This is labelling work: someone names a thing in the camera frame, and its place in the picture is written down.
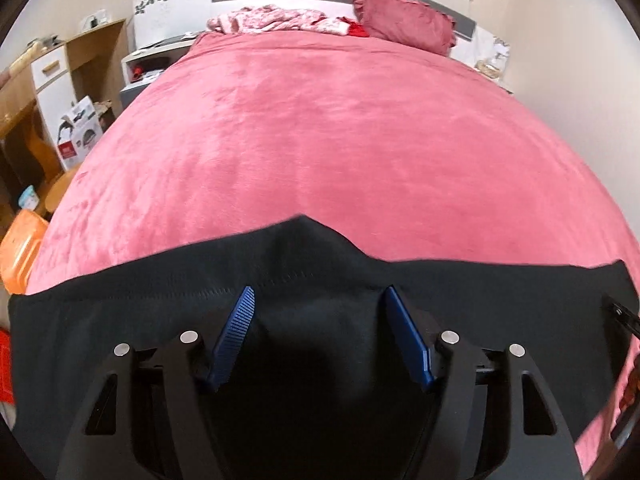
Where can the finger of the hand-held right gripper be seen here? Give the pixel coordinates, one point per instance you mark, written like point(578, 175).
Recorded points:
point(626, 430)
point(622, 315)

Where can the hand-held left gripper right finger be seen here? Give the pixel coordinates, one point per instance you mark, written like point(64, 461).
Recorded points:
point(407, 340)

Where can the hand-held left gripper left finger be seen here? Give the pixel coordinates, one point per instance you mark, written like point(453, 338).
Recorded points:
point(234, 332)

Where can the black pants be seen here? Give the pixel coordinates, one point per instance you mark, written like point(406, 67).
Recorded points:
point(320, 280)

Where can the pink bed blanket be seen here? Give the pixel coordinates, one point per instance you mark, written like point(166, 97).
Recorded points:
point(325, 130)

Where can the wooden stool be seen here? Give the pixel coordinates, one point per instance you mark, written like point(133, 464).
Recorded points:
point(60, 190)

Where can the orange plastic stool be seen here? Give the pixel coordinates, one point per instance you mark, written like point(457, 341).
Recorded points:
point(20, 252)

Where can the red plastic crate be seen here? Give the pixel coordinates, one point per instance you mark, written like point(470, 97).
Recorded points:
point(5, 367)

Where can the light blue packet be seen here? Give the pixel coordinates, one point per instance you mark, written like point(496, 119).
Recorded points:
point(28, 199)

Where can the printed cardboard box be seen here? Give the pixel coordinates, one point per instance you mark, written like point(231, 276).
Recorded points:
point(80, 132)

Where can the white bedside shelf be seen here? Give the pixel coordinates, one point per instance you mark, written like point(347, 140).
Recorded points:
point(145, 67)

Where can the white bedside table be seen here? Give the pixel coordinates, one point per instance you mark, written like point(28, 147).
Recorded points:
point(492, 60)

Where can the white drawer cabinet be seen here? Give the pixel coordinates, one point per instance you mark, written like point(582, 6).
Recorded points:
point(57, 90)

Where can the wooden desk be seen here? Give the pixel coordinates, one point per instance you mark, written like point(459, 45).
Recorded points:
point(97, 57)

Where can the red cloth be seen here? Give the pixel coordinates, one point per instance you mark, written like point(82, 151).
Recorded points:
point(356, 29)

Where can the pink floral cloth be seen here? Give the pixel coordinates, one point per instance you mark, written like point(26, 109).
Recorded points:
point(270, 17)

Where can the dark red ruffled pillow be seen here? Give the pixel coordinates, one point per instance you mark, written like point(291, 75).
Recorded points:
point(407, 17)

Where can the white floral panel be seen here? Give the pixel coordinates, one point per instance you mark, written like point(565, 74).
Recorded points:
point(165, 12)

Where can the wall socket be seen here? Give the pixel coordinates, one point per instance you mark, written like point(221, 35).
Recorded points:
point(95, 18)

